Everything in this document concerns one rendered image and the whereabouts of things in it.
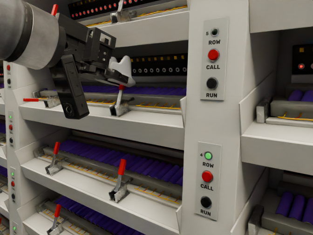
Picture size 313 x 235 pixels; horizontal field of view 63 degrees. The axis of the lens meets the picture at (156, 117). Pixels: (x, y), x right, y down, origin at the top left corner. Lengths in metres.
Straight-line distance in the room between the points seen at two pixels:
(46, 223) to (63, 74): 0.59
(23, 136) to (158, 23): 0.61
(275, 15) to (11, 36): 0.35
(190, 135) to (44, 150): 0.61
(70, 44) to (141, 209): 0.35
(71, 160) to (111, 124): 0.28
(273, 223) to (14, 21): 0.49
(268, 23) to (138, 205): 0.42
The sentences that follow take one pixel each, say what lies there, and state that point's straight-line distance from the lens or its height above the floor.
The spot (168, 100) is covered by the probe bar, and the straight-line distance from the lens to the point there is 0.53.
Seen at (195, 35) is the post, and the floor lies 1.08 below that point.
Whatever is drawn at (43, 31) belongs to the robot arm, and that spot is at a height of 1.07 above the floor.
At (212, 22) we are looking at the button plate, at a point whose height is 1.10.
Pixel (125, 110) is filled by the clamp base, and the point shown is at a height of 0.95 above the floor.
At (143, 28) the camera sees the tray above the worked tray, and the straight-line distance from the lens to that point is 0.51.
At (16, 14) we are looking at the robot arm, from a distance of 0.40.
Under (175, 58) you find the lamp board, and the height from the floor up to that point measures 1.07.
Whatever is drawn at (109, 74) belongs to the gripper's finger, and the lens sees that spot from 0.48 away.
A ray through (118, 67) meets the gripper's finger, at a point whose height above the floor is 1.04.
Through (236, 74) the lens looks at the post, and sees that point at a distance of 0.39.
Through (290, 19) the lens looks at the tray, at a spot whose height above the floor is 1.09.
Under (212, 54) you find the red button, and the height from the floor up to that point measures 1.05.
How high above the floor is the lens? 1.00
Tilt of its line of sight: 6 degrees down
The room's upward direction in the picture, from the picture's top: 2 degrees clockwise
